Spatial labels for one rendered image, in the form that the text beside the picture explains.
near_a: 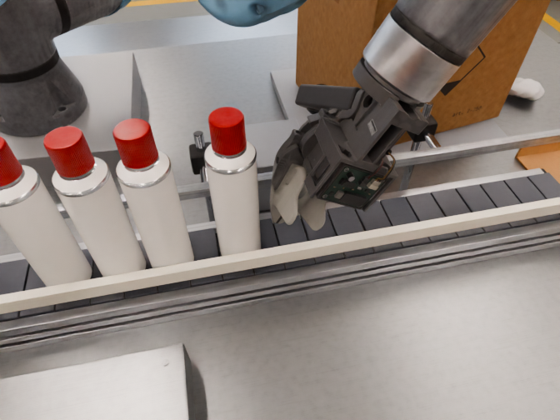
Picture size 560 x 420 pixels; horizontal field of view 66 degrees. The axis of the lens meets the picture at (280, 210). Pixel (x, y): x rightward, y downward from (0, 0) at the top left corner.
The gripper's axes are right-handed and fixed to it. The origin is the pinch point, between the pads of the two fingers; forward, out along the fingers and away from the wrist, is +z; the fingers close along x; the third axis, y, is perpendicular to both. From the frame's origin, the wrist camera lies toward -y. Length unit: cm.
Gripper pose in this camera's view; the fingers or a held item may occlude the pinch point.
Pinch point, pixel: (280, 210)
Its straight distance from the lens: 51.8
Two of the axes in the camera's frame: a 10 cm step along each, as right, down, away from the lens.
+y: 2.2, 7.3, -6.5
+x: 8.5, 1.9, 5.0
